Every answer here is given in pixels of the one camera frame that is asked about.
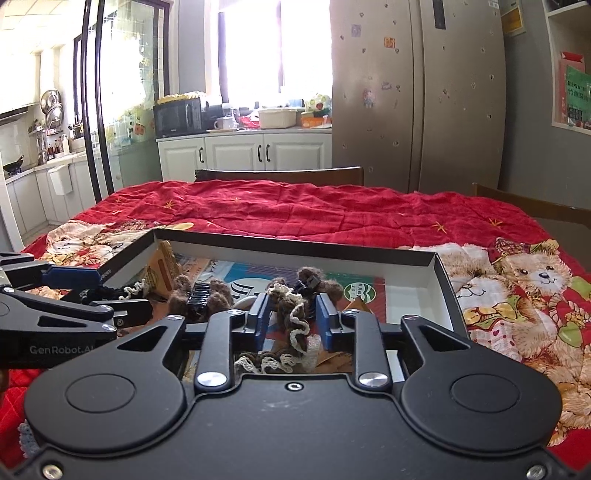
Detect white kitchen cabinet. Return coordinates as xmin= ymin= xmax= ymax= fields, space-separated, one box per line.
xmin=156 ymin=128 xmax=334 ymax=184

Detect white plastic basin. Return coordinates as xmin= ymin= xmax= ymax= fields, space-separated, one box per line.
xmin=257 ymin=108 xmax=297 ymax=129

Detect black scrunchie with white lace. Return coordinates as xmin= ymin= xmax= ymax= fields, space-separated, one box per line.
xmin=69 ymin=281 xmax=149 ymax=306

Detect colourful printed sheet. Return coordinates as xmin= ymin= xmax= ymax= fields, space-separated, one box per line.
xmin=175 ymin=256 xmax=387 ymax=315

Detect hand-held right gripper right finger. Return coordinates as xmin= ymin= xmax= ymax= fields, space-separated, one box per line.
xmin=315 ymin=293 xmax=472 ymax=394

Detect red printed blanket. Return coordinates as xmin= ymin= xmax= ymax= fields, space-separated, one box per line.
xmin=0 ymin=178 xmax=591 ymax=463

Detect green poster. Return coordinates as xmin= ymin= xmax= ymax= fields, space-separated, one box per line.
xmin=564 ymin=64 xmax=591 ymax=130

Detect fuzzy brown hair claw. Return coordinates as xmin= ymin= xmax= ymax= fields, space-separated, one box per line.
xmin=167 ymin=274 xmax=234 ymax=322
xmin=270 ymin=266 xmax=345 ymax=311

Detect black microwave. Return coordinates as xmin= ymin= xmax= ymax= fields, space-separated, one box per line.
xmin=153 ymin=96 xmax=204 ymax=138

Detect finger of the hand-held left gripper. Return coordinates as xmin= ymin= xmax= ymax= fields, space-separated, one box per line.
xmin=0 ymin=252 xmax=102 ymax=291
xmin=0 ymin=286 xmax=153 ymax=333

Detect steel pot lids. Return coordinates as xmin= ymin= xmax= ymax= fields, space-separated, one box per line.
xmin=40 ymin=89 xmax=66 ymax=126

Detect orange paper packet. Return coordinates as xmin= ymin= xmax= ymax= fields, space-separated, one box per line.
xmin=147 ymin=239 xmax=193 ymax=302

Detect shallow black cardboard box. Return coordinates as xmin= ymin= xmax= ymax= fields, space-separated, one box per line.
xmin=99 ymin=228 xmax=472 ymax=376

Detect brown triangular packet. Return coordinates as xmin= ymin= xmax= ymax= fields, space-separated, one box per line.
xmin=323 ymin=298 xmax=371 ymax=367

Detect silver refrigerator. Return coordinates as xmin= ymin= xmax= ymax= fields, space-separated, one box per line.
xmin=329 ymin=0 xmax=507 ymax=195

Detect dark wooden chair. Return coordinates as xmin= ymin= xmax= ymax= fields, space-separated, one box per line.
xmin=194 ymin=165 xmax=365 ymax=186
xmin=471 ymin=182 xmax=591 ymax=228

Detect black sliding door frame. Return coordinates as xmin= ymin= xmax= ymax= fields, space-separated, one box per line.
xmin=80 ymin=0 xmax=171 ymax=204

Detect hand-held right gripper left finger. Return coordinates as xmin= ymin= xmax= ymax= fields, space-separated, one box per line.
xmin=115 ymin=292 xmax=273 ymax=394

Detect white hanging bin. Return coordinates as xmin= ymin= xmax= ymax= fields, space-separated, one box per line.
xmin=47 ymin=165 xmax=74 ymax=196

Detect brown scrunchie with cream lace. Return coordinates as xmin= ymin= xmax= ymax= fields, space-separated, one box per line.
xmin=234 ymin=281 xmax=324 ymax=376

